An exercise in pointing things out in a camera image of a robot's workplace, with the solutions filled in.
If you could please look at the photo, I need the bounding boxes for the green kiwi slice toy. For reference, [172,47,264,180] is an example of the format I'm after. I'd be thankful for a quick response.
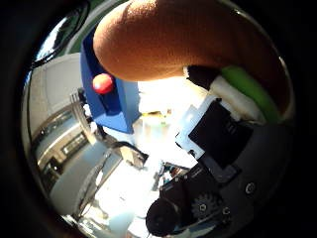
[220,64,283,125]

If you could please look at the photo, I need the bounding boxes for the red orange ball toy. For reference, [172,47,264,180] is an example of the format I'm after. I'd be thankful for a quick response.
[91,72,116,95]

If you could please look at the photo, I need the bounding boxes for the blue plastic container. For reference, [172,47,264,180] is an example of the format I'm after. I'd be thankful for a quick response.
[79,29,143,135]

